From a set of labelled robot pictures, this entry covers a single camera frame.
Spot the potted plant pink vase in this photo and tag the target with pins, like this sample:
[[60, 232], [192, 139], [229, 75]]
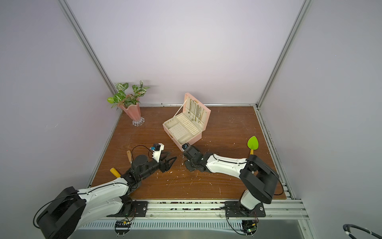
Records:
[[129, 103]]

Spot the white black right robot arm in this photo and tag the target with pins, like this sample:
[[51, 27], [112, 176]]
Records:
[[259, 179]]

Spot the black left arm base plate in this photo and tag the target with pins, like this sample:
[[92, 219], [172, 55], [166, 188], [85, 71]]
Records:
[[132, 209]]

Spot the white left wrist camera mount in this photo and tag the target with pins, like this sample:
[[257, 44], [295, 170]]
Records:
[[157, 148]]

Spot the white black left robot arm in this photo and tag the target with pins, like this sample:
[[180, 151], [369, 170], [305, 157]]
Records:
[[73, 208]]

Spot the green wooden-handled toy trowel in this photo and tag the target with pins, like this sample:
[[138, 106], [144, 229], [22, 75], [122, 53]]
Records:
[[129, 155]]

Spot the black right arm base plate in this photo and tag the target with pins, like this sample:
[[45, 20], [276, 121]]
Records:
[[235, 209]]

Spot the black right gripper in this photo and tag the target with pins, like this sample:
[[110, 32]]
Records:
[[190, 160]]

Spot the green leaf spatula yellow handle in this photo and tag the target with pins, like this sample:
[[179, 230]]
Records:
[[253, 144]]

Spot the pink jewelry box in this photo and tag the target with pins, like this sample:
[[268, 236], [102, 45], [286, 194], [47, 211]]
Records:
[[189, 123]]

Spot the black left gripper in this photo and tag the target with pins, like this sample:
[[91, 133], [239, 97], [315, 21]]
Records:
[[165, 167]]

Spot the yellow toy shovel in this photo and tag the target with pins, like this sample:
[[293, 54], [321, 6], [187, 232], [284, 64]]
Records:
[[115, 172]]

